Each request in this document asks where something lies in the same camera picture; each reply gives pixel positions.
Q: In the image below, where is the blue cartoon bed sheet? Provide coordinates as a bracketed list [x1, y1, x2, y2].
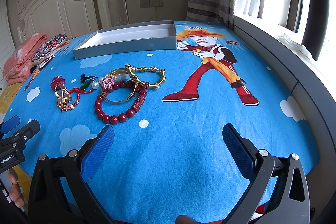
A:
[6, 22, 319, 223]

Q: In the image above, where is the wall socket plate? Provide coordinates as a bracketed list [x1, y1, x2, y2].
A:
[139, 0, 163, 9]

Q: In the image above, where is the red bead bracelet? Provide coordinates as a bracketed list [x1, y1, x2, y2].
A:
[94, 80, 148, 125]

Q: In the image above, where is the pink folded blanket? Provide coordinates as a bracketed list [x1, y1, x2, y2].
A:
[3, 32, 47, 86]

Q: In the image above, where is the rose gold ring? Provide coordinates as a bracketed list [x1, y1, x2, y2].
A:
[53, 84, 72, 106]

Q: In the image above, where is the grey window sill ledge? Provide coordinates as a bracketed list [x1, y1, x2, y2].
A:
[234, 15, 335, 220]

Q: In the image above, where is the red string gold bracelet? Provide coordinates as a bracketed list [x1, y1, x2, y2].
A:
[56, 87, 95, 113]

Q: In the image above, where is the jade pendant pink knot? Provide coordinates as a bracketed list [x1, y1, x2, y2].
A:
[101, 73, 130, 91]

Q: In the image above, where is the yellow bed sheet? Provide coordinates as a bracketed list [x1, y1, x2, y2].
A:
[0, 83, 23, 123]

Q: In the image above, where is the white pearl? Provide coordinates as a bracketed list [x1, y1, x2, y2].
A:
[91, 81, 100, 90]
[98, 77, 104, 84]

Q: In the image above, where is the person's left hand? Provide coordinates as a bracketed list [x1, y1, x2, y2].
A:
[9, 168, 25, 208]

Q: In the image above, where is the white wooden headboard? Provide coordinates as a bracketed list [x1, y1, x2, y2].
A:
[17, 0, 112, 43]

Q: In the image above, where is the grey cardboard tray box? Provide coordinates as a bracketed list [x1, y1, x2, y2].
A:
[72, 20, 177, 60]

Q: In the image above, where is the green pendant black cord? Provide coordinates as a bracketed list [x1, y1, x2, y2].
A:
[79, 73, 99, 90]

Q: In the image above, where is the plain gold bangle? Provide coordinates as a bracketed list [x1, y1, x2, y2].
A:
[100, 68, 135, 104]

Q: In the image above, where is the gold bamboo bangle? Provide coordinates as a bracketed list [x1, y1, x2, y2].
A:
[125, 64, 167, 90]

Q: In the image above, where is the patterned pillow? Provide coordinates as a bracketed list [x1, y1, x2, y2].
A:
[31, 34, 67, 66]

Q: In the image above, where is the red flower brooch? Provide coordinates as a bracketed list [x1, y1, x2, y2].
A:
[50, 76, 65, 90]

